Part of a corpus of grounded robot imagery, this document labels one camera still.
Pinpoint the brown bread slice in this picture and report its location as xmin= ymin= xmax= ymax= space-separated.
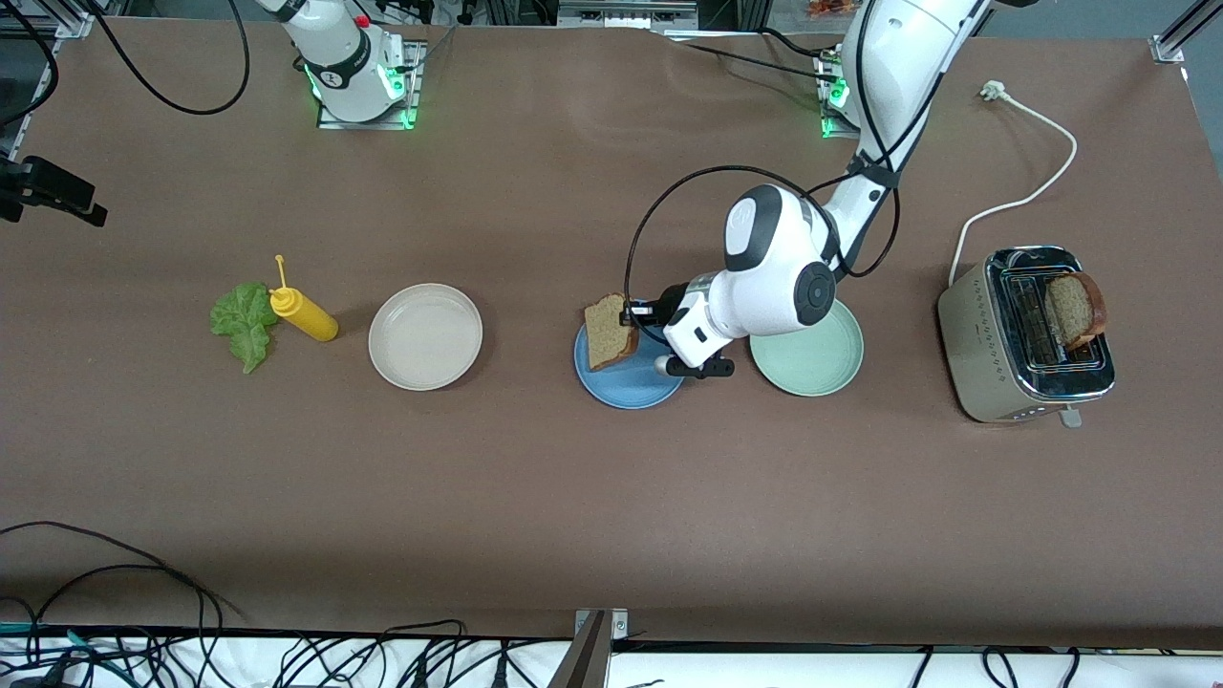
xmin=1044 ymin=271 xmax=1109 ymax=353
xmin=584 ymin=292 xmax=640 ymax=373

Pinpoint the green lettuce leaf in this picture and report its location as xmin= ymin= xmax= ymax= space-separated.
xmin=209 ymin=281 xmax=281 ymax=375

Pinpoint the yellow squeeze bottle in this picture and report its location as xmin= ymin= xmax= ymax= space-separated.
xmin=268 ymin=254 xmax=339 ymax=343

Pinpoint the blue plate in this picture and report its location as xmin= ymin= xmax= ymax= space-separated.
xmin=573 ymin=320 xmax=687 ymax=410

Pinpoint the pale green plate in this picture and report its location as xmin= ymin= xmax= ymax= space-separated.
xmin=749 ymin=301 xmax=865 ymax=398

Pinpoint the white plate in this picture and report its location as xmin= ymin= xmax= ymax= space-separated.
xmin=368 ymin=283 xmax=484 ymax=392

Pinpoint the beige chrome toaster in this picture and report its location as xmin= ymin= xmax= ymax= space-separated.
xmin=936 ymin=246 xmax=1117 ymax=428

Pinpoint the silver metal box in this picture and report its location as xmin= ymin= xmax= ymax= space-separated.
xmin=557 ymin=0 xmax=700 ymax=30

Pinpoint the perforated metal rail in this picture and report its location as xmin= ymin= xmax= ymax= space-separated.
xmin=0 ymin=38 xmax=60 ymax=163

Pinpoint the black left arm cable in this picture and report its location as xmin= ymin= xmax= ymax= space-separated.
xmin=624 ymin=0 xmax=904 ymax=331

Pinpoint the aluminium frame profile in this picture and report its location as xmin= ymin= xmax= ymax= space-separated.
xmin=0 ymin=0 xmax=130 ymax=39
xmin=1149 ymin=0 xmax=1223 ymax=66

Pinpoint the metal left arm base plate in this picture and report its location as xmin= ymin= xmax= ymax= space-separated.
xmin=817 ymin=53 xmax=861 ymax=140

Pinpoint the black base cable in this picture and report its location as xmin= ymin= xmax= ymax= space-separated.
xmin=683 ymin=29 xmax=847 ymax=85

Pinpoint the aluminium bracket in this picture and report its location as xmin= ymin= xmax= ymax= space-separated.
xmin=549 ymin=609 xmax=632 ymax=688

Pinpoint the long black cable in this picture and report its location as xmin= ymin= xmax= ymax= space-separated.
xmin=0 ymin=521 xmax=245 ymax=622

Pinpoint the white toaster power cable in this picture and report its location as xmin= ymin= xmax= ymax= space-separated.
xmin=949 ymin=80 xmax=1079 ymax=288

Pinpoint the looping black cable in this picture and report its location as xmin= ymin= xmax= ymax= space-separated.
xmin=0 ymin=564 xmax=225 ymax=660

